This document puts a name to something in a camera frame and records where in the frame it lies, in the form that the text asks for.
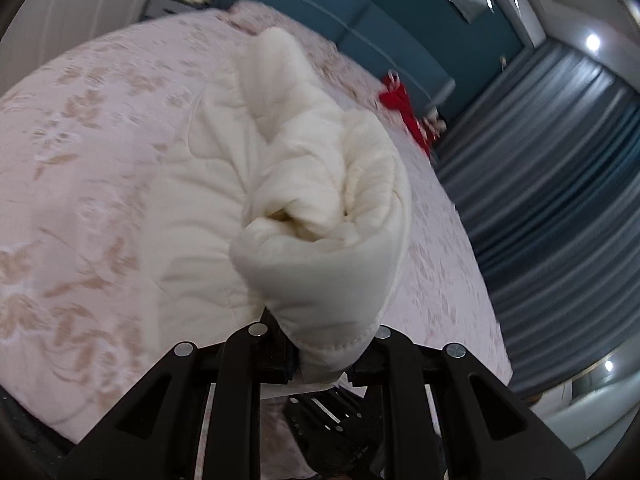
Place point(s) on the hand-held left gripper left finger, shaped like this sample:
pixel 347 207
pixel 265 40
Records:
pixel 280 360

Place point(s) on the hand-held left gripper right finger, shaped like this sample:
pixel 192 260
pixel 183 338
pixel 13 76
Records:
pixel 371 360

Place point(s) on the cream white quilted blanket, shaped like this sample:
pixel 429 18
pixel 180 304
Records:
pixel 300 160

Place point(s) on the ceiling spotlight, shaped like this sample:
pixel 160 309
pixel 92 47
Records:
pixel 593 42
pixel 608 365

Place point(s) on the plush toys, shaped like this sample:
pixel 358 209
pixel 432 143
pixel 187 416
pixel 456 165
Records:
pixel 435 125

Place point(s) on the grey blue curtain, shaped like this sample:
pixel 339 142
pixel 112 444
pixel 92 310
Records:
pixel 550 185

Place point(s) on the red garment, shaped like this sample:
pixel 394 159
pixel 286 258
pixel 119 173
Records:
pixel 400 102

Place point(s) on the bed with pink floral cover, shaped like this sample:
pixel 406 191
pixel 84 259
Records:
pixel 75 185

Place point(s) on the teal upholstered headboard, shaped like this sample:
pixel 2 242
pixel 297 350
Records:
pixel 350 25

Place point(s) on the pink floral pillow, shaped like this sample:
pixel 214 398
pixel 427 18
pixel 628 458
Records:
pixel 245 15

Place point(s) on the grey nightstand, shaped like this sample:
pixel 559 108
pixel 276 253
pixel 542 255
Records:
pixel 167 7

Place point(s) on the white wardrobe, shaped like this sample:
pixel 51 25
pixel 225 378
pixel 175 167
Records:
pixel 75 0

